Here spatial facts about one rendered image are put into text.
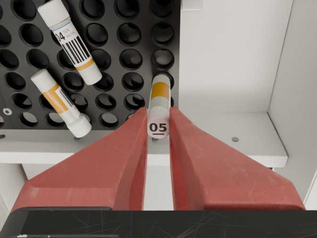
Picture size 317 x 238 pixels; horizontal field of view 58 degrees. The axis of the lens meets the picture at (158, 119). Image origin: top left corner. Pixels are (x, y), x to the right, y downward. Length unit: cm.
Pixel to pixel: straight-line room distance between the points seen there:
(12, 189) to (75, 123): 32
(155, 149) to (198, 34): 9
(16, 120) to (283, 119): 19
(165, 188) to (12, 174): 23
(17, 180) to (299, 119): 41
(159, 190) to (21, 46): 32
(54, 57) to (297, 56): 16
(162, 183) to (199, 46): 25
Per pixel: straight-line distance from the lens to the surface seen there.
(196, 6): 21
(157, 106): 15
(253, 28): 23
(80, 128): 18
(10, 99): 20
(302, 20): 22
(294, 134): 22
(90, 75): 16
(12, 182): 48
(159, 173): 42
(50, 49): 18
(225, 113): 26
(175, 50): 16
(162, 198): 45
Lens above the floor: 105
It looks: 55 degrees down
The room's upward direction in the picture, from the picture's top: 176 degrees counter-clockwise
